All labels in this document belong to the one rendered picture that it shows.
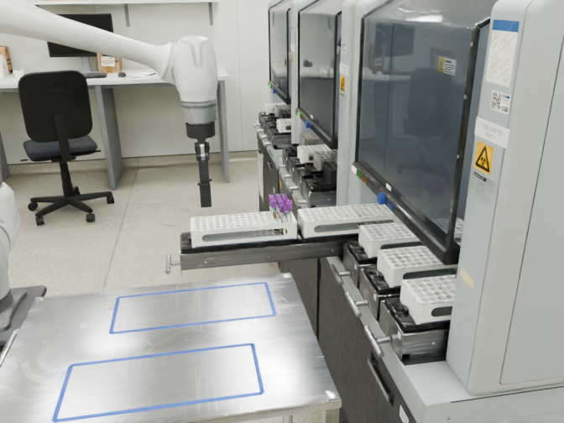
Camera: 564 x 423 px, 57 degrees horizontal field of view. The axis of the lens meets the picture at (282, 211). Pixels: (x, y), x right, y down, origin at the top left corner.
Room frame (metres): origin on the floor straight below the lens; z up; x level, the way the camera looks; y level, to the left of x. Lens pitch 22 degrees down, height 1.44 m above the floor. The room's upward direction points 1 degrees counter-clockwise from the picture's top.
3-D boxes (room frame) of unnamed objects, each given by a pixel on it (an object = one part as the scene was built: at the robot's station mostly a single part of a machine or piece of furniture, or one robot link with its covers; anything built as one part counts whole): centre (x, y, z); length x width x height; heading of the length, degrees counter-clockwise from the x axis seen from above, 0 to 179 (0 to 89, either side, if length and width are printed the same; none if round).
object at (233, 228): (1.35, 0.11, 0.83); 0.30 x 0.10 x 0.06; 100
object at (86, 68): (4.44, 1.62, 1.13); 0.54 x 0.18 x 0.46; 94
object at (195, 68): (1.35, 0.21, 1.29); 0.13 x 0.11 x 0.16; 16
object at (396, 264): (1.13, -0.39, 0.83); 0.30 x 0.10 x 0.06; 100
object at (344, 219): (1.40, -0.20, 0.83); 0.30 x 0.10 x 0.06; 100
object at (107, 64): (4.53, 1.44, 1.02); 0.22 x 0.17 x 0.24; 9
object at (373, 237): (1.28, -0.37, 0.83); 0.30 x 0.10 x 0.06; 100
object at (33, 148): (3.59, 1.56, 0.52); 0.64 x 0.60 x 1.05; 30
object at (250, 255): (1.37, -0.02, 0.78); 0.73 x 0.14 x 0.09; 100
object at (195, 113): (1.33, 0.21, 1.18); 0.09 x 0.09 x 0.06
